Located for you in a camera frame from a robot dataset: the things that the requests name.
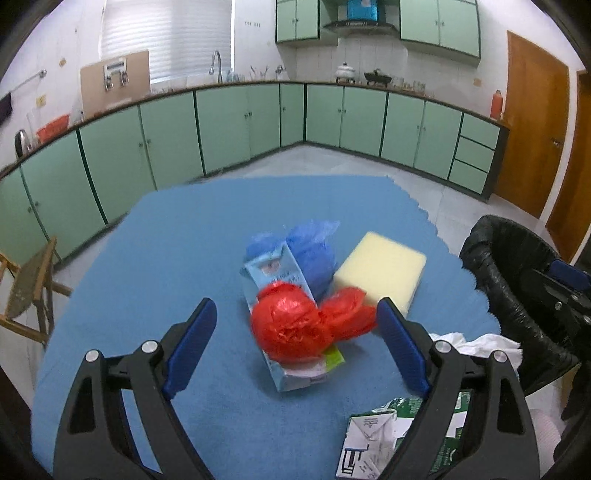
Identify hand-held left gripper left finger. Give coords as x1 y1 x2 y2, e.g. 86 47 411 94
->
53 298 218 480

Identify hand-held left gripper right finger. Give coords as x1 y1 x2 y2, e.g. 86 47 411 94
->
377 296 541 480

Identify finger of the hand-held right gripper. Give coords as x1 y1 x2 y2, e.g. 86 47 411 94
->
549 258 591 294
524 269 585 319

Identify black bagged trash bin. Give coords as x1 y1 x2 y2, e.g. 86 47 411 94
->
458 215 591 398

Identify large white paper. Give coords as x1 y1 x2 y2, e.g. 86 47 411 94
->
427 331 525 370

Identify yellow sponge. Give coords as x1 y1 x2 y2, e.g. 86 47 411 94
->
332 232 428 319

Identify red plastic bag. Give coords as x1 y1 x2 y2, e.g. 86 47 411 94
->
250 282 378 363

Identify green carton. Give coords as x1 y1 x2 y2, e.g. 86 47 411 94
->
335 396 474 480

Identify light blue milk carton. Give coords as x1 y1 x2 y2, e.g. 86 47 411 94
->
239 243 345 393

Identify blue plastic bag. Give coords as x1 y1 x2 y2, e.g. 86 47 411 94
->
245 219 341 301

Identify wooden door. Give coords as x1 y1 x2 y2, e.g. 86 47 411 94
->
545 69 591 264
492 30 571 220

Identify blue foam mat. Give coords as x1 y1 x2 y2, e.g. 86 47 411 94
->
31 175 502 480

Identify person's leg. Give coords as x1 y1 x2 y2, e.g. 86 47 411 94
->
529 406 561 480

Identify wooden chair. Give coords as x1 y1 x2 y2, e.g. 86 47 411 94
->
0 236 75 347

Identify green base cabinets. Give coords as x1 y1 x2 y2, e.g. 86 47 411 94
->
0 82 511 268

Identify red basin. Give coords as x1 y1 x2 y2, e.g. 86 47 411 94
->
36 115 70 141

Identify brown cardboard box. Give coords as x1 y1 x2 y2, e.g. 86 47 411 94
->
80 50 151 118

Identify white window blind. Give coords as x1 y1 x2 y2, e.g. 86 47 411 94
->
99 0 234 84

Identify range hood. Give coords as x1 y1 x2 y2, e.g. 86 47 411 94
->
322 18 400 33

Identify blue box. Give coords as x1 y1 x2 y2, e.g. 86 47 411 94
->
346 0 382 20

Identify green wall cabinets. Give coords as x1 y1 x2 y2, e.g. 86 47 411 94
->
276 0 482 59

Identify metal towel rail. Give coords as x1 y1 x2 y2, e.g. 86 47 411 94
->
0 69 48 100

